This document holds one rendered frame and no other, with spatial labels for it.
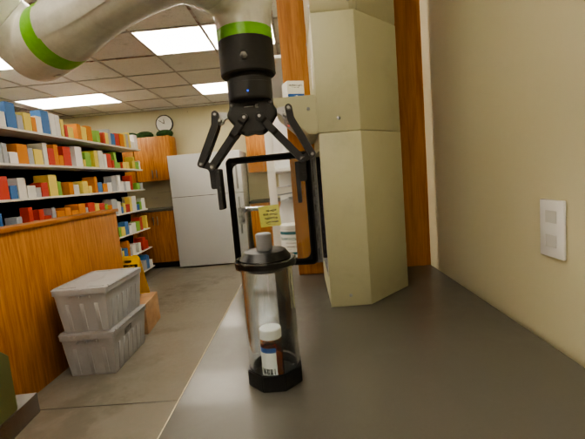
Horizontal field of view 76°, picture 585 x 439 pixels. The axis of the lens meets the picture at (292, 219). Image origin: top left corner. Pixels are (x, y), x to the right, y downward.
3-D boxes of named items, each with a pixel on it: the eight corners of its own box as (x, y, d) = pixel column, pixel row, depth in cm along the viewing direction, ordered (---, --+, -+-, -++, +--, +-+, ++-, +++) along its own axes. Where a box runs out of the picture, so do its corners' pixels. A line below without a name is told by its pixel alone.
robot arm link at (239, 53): (211, 34, 57) (270, 28, 57) (225, 57, 69) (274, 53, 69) (215, 75, 58) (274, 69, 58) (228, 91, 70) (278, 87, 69)
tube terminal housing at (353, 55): (393, 271, 134) (381, 47, 126) (423, 300, 102) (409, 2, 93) (324, 276, 135) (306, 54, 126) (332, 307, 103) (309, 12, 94)
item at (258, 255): (292, 261, 71) (289, 227, 70) (292, 273, 62) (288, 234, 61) (244, 266, 71) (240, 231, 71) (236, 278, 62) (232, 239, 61)
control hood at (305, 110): (313, 144, 130) (312, 114, 129) (319, 133, 97) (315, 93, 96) (280, 146, 130) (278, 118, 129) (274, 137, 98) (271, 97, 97)
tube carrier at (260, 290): (305, 355, 74) (295, 249, 72) (305, 385, 63) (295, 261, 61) (250, 359, 74) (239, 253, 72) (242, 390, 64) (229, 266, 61)
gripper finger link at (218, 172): (218, 168, 63) (214, 169, 64) (223, 209, 64) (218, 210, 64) (222, 169, 66) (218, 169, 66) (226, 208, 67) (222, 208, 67)
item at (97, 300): (147, 303, 325) (142, 266, 321) (112, 331, 265) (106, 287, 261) (100, 307, 326) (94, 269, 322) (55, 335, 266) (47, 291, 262)
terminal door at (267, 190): (318, 264, 133) (309, 150, 129) (236, 267, 138) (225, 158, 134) (319, 263, 134) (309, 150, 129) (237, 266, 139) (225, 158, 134)
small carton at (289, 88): (299, 105, 111) (298, 84, 110) (305, 102, 106) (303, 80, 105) (283, 106, 109) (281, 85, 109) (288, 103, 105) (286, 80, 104)
